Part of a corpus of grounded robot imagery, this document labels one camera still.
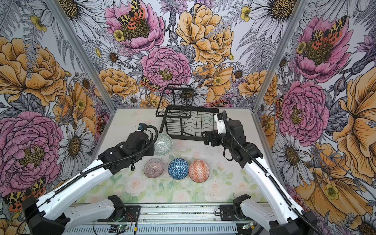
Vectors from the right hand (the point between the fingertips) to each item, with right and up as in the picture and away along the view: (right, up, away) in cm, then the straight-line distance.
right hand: (210, 137), depth 74 cm
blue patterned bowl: (-17, -20, +13) cm, 29 cm away
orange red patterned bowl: (-5, -21, +11) cm, 24 cm away
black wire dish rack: (-15, +9, +12) cm, 21 cm away
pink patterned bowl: (-32, -20, +14) cm, 40 cm away
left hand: (-30, -6, +2) cm, 31 cm away
